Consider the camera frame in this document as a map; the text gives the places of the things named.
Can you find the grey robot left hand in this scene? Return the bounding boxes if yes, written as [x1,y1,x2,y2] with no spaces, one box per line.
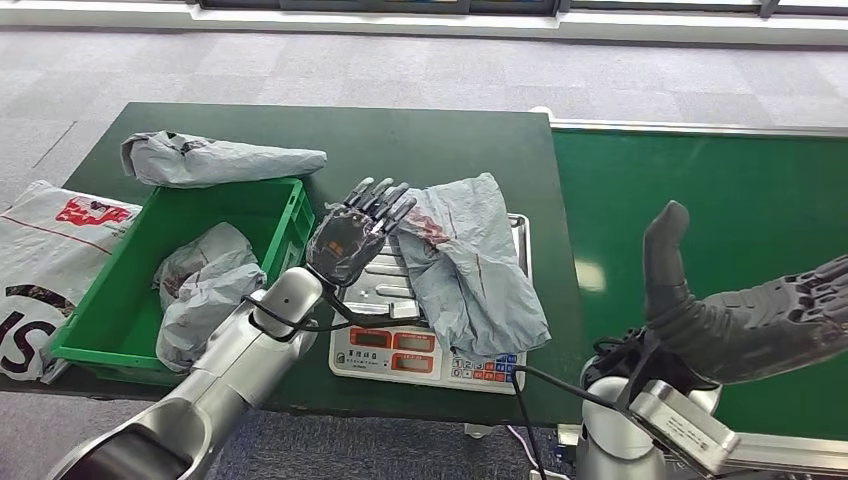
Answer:
[305,176,419,287]

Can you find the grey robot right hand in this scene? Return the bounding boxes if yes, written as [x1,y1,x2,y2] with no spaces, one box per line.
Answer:
[642,200,848,387]

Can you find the grey plastic package red print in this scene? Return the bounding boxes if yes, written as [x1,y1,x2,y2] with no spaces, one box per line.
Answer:
[396,173,552,362]

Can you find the dark grey crumpled package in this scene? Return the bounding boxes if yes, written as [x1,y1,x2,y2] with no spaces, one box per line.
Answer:
[153,221,260,309]

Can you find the long grey plastic package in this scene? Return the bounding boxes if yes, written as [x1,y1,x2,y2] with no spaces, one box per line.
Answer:
[120,130,328,190]

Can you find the green conveyor belt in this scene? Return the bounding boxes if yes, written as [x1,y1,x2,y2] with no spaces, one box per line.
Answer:
[553,129,848,442]

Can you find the light grey crumpled package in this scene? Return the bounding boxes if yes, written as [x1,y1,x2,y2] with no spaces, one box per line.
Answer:
[156,263,268,374]

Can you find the electronic scale with steel tray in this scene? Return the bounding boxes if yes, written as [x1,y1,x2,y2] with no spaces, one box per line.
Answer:
[329,211,533,397]

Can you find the white window ledge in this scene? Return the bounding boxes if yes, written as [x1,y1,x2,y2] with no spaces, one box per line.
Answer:
[0,5,848,49]

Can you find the green plastic crate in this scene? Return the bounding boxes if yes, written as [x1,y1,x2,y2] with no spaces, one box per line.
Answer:
[49,177,316,389]

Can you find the white woven bag red print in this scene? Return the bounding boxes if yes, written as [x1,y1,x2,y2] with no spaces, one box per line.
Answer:
[0,180,144,384]

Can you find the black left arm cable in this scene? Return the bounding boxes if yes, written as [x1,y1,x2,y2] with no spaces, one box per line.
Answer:
[241,281,425,334]

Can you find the aluminium conveyor frame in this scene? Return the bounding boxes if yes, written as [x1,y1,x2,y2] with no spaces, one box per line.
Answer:
[529,105,848,480]

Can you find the white cable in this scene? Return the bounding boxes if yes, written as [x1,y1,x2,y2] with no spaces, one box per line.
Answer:
[506,425,571,480]

